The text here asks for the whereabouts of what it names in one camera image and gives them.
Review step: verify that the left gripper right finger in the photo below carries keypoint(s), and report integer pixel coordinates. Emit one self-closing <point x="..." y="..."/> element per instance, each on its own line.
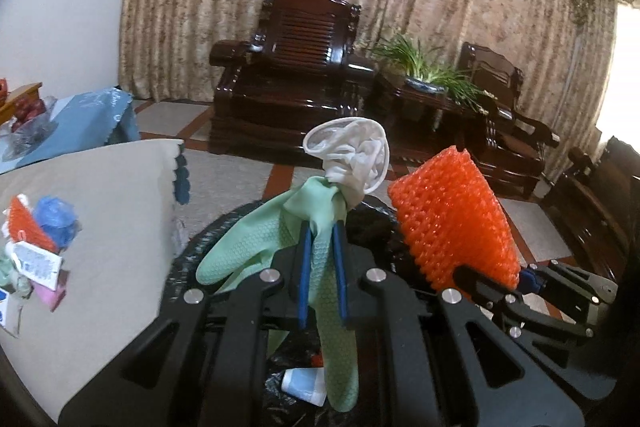
<point x="434" y="359"/>

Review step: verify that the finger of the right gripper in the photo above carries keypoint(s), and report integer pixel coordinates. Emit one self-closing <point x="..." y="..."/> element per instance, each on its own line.
<point x="487" y="289"/>
<point x="558" y="277"/>

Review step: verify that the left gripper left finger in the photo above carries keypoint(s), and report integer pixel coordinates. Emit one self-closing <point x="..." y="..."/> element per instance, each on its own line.
<point x="202" y="361"/>

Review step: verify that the white blue striped box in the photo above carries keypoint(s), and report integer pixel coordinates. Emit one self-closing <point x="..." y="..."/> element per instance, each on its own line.
<point x="307" y="384"/>

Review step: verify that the orange foam fruit net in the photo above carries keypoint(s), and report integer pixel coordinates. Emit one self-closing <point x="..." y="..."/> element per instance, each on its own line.
<point x="449" y="216"/>

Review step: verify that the pink pouch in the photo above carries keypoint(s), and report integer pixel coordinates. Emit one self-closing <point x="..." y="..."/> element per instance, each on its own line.
<point x="52" y="299"/>

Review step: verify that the white squeeze tube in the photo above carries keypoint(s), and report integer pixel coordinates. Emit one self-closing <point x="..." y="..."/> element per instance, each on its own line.
<point x="35" y="263"/>

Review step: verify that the white blue medicine box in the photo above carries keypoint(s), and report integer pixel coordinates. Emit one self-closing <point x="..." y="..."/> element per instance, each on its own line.
<point x="10" y="312"/>

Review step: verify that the black trash bin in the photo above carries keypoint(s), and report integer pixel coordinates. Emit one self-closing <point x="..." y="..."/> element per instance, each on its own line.
<point x="372" y="226"/>

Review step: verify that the dark wooden armchair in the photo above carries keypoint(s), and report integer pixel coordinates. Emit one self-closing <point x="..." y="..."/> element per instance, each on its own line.
<point x="298" y="70"/>
<point x="507" y="146"/>

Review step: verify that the dark wooden side table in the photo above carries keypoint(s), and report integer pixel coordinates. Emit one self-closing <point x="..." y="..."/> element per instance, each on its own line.
<point x="419" y="125"/>

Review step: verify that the blue plastic bag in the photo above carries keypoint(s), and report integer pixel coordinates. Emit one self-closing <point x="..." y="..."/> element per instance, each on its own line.
<point x="57" y="219"/>

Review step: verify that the potted green plant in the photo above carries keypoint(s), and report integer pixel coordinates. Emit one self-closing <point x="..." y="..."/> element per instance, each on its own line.
<point x="420" y="67"/>

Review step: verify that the blue tablecloth side table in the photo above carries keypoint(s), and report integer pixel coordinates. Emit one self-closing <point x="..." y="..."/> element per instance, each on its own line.
<point x="85" y="121"/>

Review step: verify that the glass fruit bowl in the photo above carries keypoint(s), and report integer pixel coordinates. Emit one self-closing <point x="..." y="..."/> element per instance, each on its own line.
<point x="28" y="136"/>

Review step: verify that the red apples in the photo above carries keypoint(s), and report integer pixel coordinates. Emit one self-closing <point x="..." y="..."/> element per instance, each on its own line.
<point x="27" y="109"/>

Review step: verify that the red ornament on cabinet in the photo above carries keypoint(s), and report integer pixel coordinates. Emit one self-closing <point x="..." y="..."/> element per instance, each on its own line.
<point x="4" y="91"/>

